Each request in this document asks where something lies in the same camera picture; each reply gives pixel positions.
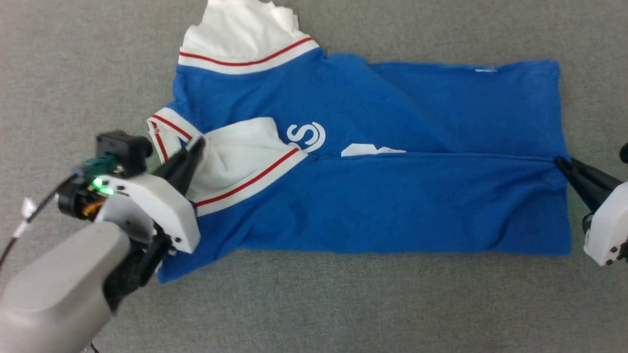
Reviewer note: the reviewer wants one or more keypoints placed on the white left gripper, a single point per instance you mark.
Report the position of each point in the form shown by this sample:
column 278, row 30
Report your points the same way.
column 157, row 206

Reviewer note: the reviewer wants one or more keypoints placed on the teal left camera connector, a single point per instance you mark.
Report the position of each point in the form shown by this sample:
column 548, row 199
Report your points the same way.
column 98, row 165

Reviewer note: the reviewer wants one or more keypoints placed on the blue and white jersey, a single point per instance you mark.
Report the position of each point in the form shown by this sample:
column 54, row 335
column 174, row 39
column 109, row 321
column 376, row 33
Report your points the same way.
column 392, row 201

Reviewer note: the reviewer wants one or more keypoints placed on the black left wrist motor cylinder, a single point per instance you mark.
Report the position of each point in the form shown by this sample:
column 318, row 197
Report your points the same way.
column 73, row 203

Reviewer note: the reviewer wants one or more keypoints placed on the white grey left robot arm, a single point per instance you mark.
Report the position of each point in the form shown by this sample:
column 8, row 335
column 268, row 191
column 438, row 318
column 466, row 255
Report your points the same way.
column 59, row 289

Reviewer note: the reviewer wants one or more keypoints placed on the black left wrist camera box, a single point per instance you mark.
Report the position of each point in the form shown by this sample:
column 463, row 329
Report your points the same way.
column 122, row 149

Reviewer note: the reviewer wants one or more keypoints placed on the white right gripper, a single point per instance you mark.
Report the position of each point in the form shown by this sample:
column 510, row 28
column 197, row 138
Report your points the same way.
column 613, row 230

